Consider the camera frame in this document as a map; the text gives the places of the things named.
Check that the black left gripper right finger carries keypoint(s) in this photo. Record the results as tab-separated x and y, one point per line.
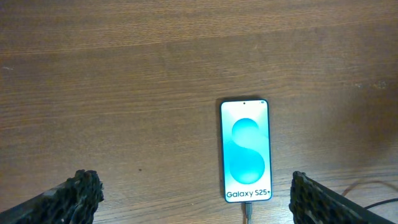
312	203

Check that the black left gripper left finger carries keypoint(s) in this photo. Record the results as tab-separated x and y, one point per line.
74	201

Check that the blue Galaxy smartphone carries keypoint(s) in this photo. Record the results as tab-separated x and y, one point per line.
246	150

